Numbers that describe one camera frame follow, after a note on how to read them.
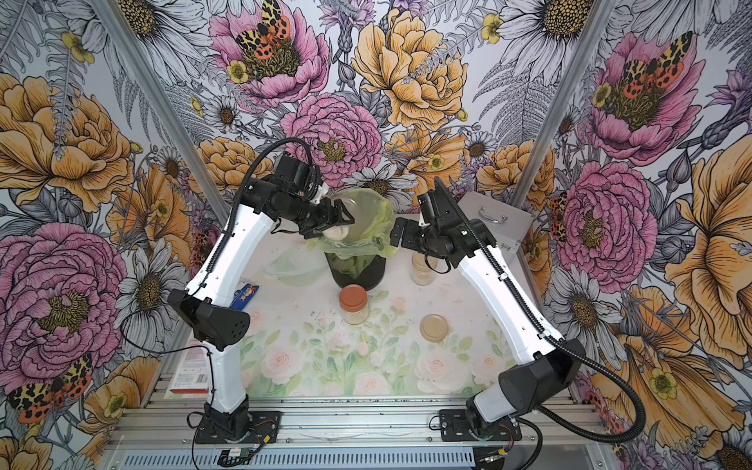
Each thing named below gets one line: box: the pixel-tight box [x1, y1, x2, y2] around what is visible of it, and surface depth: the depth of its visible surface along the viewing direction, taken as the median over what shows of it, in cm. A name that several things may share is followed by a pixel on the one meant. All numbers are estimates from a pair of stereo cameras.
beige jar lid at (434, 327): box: [419, 313, 449, 343], surface depth 94 cm
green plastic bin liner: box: [307, 187, 398, 278], surface depth 84 cm
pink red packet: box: [169, 340, 210, 395], surface depth 80 cm
